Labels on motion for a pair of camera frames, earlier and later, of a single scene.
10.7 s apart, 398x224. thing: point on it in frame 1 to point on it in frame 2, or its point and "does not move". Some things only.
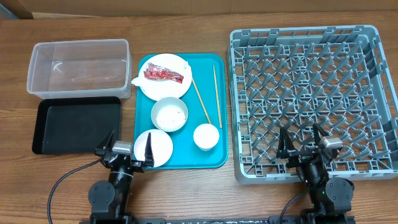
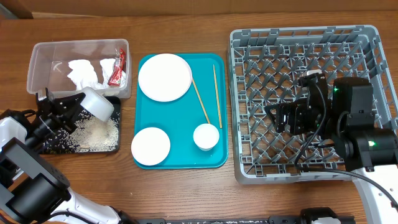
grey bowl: x=169 y=114 to x=99 y=106
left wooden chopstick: x=201 y=99 does not move
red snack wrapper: x=153 y=71 to x=115 y=77
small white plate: x=161 y=145 does not move
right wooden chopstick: x=217 y=99 does not move
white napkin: x=136 y=81 to x=83 y=74
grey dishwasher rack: x=337 y=78 does not move
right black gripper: x=305 y=156 to x=292 y=117
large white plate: x=157 y=89 does not move
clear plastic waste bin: x=81 y=70 does not move
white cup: x=206 y=136 does not move
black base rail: x=298 y=219 does not move
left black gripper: x=148 y=157 to x=64 y=108
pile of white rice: x=170 y=118 to x=89 y=134
